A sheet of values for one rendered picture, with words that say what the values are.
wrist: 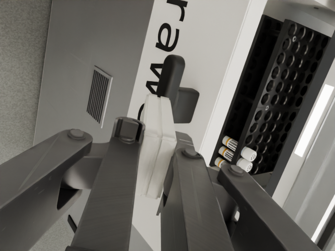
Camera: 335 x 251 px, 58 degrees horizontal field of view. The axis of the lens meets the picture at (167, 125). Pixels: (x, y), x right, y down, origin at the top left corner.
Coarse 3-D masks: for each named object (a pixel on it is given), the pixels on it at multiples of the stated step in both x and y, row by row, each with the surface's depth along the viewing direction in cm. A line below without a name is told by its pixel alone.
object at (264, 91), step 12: (288, 24) 28; (288, 36) 29; (276, 48) 29; (288, 48) 30; (276, 60) 30; (276, 72) 31; (264, 84) 30; (264, 96) 32; (252, 108) 31; (264, 108) 32; (252, 120) 32; (252, 132) 33; (240, 144) 33; (240, 156) 33
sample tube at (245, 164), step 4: (220, 148) 36; (224, 148) 35; (220, 152) 35; (224, 152) 35; (228, 152) 35; (232, 152) 35; (224, 156) 35; (228, 156) 34; (232, 156) 34; (240, 160) 33; (244, 160) 33; (236, 164) 34; (240, 164) 33; (244, 164) 33; (248, 164) 33; (244, 168) 33; (248, 168) 33
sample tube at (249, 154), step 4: (224, 140) 35; (228, 140) 34; (232, 140) 34; (224, 144) 35; (228, 144) 34; (232, 144) 34; (236, 144) 34; (232, 148) 34; (244, 148) 33; (248, 148) 33; (244, 152) 33; (248, 152) 32; (252, 152) 32; (244, 156) 33; (248, 156) 32; (252, 156) 32; (248, 160) 33; (252, 160) 33
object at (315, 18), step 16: (272, 0) 35; (288, 0) 35; (304, 0) 32; (320, 0) 31; (272, 16) 36; (288, 16) 38; (304, 16) 40; (320, 16) 40; (320, 32) 44; (256, 176) 43
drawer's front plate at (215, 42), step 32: (160, 0) 27; (192, 0) 24; (224, 0) 22; (256, 0) 20; (192, 32) 24; (224, 32) 22; (192, 64) 24; (224, 64) 22; (224, 96) 23; (192, 128) 24; (160, 224) 28
